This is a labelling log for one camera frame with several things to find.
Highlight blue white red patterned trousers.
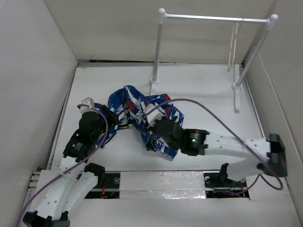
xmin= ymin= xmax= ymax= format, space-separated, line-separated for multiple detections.
xmin=103 ymin=85 xmax=178 ymax=161

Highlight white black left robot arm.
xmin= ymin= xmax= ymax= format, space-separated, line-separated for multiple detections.
xmin=22 ymin=104 xmax=119 ymax=227

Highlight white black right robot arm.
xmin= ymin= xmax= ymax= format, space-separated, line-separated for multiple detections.
xmin=149 ymin=117 xmax=288 ymax=186

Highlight beige wooden clothes hanger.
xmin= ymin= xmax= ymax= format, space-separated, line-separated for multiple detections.
xmin=227 ymin=18 xmax=244 ymax=72

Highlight white metal clothes rack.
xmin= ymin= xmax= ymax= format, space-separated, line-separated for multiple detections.
xmin=150 ymin=8 xmax=278 ymax=112

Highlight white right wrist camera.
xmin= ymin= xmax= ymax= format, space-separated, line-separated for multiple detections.
xmin=143 ymin=104 xmax=164 ymax=127

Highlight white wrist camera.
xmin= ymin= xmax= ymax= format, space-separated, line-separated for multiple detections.
xmin=78 ymin=97 xmax=94 ymax=114
xmin=143 ymin=104 xmax=164 ymax=127

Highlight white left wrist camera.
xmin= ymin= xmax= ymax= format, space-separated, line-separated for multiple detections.
xmin=78 ymin=97 xmax=94 ymax=114

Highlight black base rail with tape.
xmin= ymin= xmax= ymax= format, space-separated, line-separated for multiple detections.
xmin=86 ymin=171 xmax=249 ymax=200

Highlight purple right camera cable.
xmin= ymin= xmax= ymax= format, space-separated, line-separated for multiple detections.
xmin=143 ymin=98 xmax=284 ymax=191

